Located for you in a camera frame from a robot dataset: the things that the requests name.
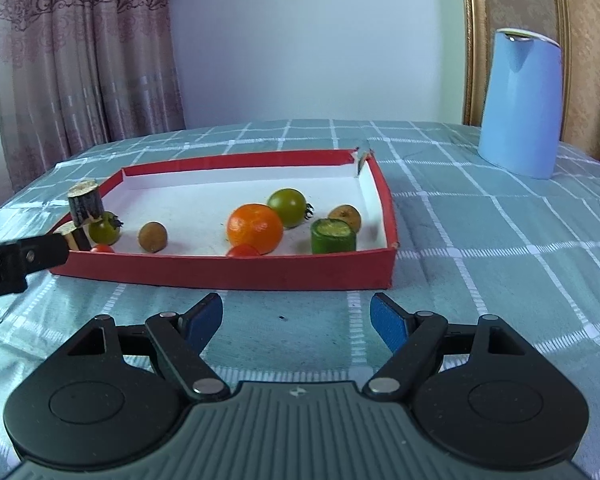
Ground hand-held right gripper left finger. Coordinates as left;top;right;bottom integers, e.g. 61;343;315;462
67;292;232;402

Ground pink patterned curtain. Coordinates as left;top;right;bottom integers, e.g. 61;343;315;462
0;0;186;193

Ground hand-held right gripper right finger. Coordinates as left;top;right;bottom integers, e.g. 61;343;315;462
362;292;532;402

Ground red cardboard box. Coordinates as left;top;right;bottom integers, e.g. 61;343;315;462
50;147;398;291

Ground green cut cucumber piece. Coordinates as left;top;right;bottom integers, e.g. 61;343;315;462
310;218;356;255

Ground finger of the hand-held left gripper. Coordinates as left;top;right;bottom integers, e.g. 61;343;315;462
17;232;71;277

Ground orange tangerine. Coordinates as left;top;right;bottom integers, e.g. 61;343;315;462
226;203;284;255

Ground notched dark sugarcane piece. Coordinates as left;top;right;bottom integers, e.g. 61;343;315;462
54;221;92;252

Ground small green tomato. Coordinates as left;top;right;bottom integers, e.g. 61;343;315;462
89;211;125;246

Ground blue kettle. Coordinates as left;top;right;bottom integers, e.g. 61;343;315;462
477;28;563;180

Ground large green tomato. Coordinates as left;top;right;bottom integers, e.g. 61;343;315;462
267;188;315;228

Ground brown longan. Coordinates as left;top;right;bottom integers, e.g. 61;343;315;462
138;221;168;253
328;204;362;233

